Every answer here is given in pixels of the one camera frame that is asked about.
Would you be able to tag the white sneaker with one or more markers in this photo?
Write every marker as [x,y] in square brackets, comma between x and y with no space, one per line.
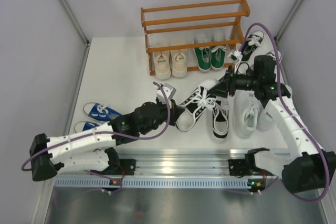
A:
[264,121]
[246,110]

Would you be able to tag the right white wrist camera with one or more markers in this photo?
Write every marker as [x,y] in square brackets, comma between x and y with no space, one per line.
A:
[235,56]

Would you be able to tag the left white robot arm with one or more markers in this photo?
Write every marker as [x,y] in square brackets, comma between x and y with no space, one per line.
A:
[94,149]

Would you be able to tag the black canvas sneaker far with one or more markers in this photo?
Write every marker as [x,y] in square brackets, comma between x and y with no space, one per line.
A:
[252,42]

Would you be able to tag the beige sneaker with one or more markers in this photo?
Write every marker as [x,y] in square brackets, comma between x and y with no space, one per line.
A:
[161,60]
[179,62]

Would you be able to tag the orange wooden shoe shelf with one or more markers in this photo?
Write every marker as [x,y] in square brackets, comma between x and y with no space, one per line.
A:
[174,27]

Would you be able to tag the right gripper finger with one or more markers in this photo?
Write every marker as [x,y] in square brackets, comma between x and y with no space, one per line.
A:
[219,93]
[223,84]

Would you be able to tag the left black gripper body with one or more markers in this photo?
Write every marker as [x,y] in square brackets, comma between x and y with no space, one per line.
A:
[163,115]

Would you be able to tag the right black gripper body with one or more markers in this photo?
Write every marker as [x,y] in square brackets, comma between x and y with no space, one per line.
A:
[243,82]

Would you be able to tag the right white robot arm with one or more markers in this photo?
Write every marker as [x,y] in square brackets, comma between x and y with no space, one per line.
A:
[310,166]

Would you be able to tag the white sneaker right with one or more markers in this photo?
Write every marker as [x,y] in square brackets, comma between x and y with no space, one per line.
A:
[264,121]

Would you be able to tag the left aluminium frame post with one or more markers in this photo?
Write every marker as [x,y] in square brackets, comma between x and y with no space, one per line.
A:
[74,22]

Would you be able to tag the right aluminium frame post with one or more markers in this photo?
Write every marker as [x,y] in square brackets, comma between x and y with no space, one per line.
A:
[290,16]

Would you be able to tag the aluminium frame post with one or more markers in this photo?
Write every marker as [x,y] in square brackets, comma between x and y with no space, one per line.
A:
[74,22]
[290,16]

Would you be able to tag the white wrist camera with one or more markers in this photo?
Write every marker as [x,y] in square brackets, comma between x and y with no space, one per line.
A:
[235,56]
[168,90]

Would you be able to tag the black white-striped sneaker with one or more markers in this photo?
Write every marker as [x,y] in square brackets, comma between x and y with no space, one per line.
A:
[220,118]
[196,104]

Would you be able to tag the aluminium rail base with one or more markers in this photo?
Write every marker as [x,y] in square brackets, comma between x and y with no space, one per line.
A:
[152,163]

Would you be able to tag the white sneaker left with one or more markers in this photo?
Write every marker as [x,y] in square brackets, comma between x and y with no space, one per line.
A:
[246,110]

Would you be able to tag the green sneaker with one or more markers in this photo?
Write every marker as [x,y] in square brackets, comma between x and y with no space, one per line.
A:
[218,52]
[202,54]

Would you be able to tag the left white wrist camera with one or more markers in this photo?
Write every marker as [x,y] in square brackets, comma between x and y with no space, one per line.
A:
[168,90]

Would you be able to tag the perforated cable duct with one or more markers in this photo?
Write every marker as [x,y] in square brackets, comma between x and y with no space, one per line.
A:
[131,182]

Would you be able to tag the blue sneaker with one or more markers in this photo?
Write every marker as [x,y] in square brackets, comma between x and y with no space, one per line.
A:
[100,112]
[91,126]

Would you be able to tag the black canvas sneaker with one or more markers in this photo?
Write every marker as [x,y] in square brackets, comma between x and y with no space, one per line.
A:
[272,54]
[252,42]

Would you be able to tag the black canvas sneaker near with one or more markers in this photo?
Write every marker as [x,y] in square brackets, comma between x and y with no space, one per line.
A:
[272,54]

